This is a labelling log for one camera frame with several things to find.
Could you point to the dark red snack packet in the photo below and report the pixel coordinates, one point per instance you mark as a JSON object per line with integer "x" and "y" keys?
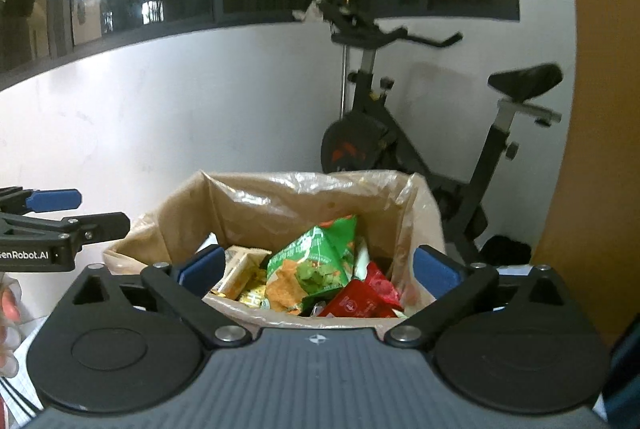
{"x": 379, "y": 283}

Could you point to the brown cardboard box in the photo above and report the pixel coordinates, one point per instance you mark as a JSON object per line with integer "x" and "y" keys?
{"x": 170, "y": 229}

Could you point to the small yellow snack packet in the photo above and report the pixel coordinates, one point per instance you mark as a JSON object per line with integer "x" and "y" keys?
{"x": 254, "y": 295}

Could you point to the red packet with white logo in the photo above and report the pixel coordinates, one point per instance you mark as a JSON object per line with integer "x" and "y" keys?
{"x": 350, "y": 305}

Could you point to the person's left hand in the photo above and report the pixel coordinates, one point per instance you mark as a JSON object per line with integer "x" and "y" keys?
{"x": 7, "y": 309}

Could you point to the black cloth bundle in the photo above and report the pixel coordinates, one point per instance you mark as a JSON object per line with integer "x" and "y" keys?
{"x": 507, "y": 250}

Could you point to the crumpled white cloth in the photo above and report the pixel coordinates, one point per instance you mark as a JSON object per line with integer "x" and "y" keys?
{"x": 309, "y": 11}

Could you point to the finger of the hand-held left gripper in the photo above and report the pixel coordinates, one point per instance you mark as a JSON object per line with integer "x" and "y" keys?
{"x": 100, "y": 224}
{"x": 55, "y": 200}

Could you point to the green chip packet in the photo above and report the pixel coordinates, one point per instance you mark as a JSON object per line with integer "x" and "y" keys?
{"x": 310, "y": 259}

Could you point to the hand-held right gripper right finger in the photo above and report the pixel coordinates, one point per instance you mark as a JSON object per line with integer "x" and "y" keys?
{"x": 437, "y": 273}

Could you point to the black exercise bike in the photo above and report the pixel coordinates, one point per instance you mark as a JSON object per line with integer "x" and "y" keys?
{"x": 365, "y": 129}

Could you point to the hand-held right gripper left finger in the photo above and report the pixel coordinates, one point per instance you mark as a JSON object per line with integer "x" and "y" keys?
{"x": 202, "y": 268}

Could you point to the thin metal pole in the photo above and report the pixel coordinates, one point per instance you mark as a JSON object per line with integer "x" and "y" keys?
{"x": 343, "y": 84}

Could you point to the box lined with plastic bag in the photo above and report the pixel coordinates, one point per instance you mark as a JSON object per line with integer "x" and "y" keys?
{"x": 300, "y": 194}

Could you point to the wooden panel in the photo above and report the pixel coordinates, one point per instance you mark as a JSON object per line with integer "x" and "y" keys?
{"x": 595, "y": 109}

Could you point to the orange biscuit packet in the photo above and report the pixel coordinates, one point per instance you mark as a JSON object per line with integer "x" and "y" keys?
{"x": 240, "y": 269}

